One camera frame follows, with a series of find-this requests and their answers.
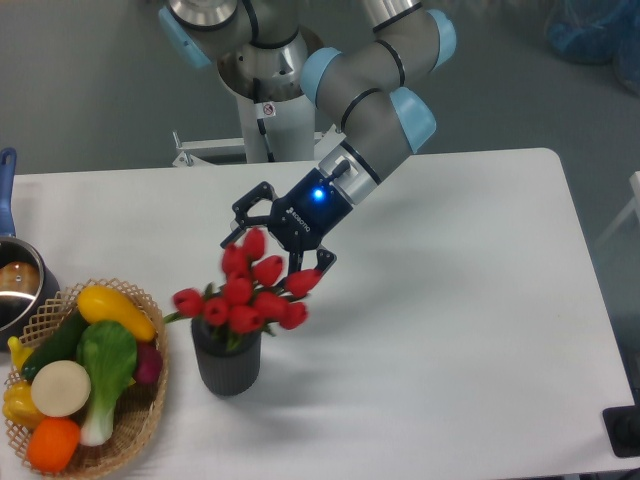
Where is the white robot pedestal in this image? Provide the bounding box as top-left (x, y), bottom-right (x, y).
top-left (173, 26), bottom-right (344, 167)

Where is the blue handled saucepan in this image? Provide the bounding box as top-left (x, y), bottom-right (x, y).
top-left (1, 147), bottom-right (59, 352)

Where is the yellow banana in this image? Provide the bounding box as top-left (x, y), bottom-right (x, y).
top-left (7, 336), bottom-right (34, 371)

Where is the woven wicker basket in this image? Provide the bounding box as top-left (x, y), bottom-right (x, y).
top-left (1, 279), bottom-right (169, 479)

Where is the black device at table edge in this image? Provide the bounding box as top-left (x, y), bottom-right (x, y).
top-left (602, 406), bottom-right (639, 458)

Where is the orange fruit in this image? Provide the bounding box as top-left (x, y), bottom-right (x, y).
top-left (26, 417), bottom-right (80, 474)

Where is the green cucumber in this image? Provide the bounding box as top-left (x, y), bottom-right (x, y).
top-left (20, 310), bottom-right (89, 381)

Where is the yellow bell pepper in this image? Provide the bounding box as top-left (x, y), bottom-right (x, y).
top-left (2, 381), bottom-right (46, 430)

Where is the red tulip bouquet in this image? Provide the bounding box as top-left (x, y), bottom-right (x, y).
top-left (164, 227), bottom-right (322, 352)

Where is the white round radish slice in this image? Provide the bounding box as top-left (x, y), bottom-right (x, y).
top-left (31, 360), bottom-right (91, 417)

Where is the yellow squash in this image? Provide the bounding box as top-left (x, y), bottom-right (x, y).
top-left (76, 285), bottom-right (157, 342)

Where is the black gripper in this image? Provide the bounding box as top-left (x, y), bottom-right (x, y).
top-left (220, 167), bottom-right (355, 301)

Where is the green bok choy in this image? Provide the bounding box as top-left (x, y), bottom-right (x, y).
top-left (76, 320), bottom-right (137, 447)

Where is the white chair frame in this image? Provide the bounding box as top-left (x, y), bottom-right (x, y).
top-left (596, 171), bottom-right (639, 246)

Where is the dark grey ribbed vase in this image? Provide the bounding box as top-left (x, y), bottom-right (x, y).
top-left (191, 319), bottom-right (261, 397)

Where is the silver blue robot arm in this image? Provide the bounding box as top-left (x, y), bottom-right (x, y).
top-left (158, 1), bottom-right (457, 272)

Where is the blue plastic bag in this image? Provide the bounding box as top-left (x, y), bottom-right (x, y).
top-left (544, 1), bottom-right (639, 95)

